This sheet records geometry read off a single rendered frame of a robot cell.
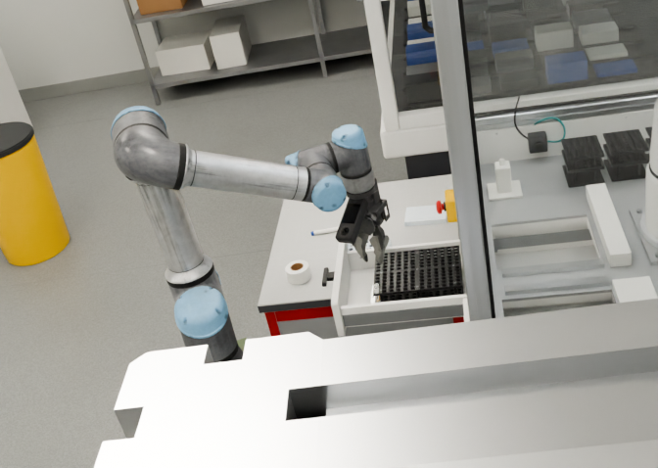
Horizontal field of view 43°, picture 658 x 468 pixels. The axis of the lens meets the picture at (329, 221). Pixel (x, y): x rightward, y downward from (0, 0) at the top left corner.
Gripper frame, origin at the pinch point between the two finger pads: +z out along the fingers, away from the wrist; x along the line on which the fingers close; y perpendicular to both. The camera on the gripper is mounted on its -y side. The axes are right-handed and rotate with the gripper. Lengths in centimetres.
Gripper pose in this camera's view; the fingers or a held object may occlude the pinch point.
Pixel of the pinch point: (371, 259)
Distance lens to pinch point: 209.6
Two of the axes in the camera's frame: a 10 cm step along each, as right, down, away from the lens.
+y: 4.8, -5.4, 6.9
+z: 2.1, 8.3, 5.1
